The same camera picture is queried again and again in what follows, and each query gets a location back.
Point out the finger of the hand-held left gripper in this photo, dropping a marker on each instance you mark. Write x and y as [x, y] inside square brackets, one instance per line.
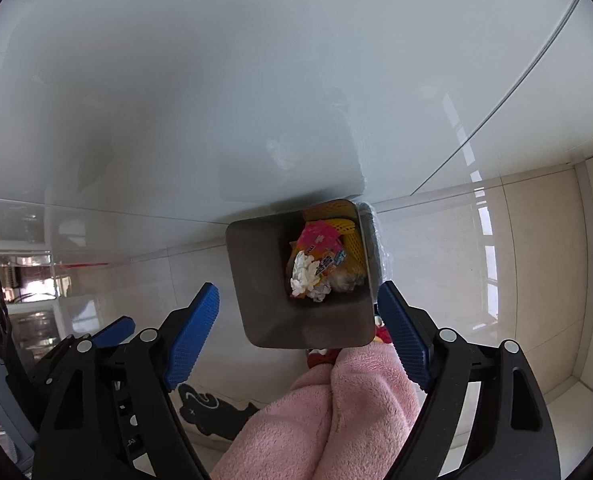
[116, 332]

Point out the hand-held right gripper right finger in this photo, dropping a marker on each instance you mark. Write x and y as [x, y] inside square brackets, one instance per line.
[404, 340]

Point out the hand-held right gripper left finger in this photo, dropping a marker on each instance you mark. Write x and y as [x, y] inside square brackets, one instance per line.
[191, 340]

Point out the dark grey waste bin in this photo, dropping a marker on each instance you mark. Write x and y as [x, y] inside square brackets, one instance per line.
[256, 290]

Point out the yellow foam fruit net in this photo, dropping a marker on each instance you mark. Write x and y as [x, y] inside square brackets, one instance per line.
[351, 240]

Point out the white tissue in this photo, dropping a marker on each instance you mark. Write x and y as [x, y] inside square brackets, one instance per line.
[302, 275]

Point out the pink wrapper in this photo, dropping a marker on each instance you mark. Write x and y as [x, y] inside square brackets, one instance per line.
[316, 235]

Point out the red slipper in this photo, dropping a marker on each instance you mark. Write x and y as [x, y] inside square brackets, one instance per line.
[382, 332]
[321, 357]

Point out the black cat-shaped mat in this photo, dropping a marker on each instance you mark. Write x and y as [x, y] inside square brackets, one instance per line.
[211, 410]

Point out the white kitchen cabinet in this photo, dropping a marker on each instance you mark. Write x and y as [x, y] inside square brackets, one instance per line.
[226, 85]

